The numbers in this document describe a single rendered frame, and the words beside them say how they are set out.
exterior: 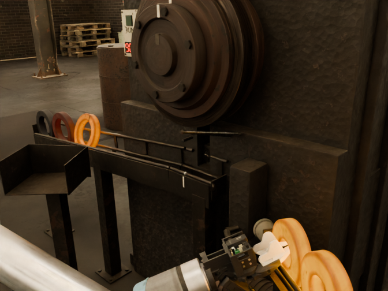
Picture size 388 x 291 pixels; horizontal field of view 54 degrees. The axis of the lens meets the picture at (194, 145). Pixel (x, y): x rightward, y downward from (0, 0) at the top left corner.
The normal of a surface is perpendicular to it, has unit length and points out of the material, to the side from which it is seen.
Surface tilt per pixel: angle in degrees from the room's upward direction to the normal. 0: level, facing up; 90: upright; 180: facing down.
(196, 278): 46
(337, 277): 31
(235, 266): 90
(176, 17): 90
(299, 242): 40
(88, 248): 0
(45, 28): 90
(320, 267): 90
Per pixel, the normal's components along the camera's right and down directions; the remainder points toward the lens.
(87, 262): -0.02, -0.94
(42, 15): 0.72, 0.22
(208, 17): 0.19, -0.25
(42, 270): 0.21, -0.63
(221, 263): 0.20, 0.33
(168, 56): -0.69, 0.26
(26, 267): 0.11, -0.47
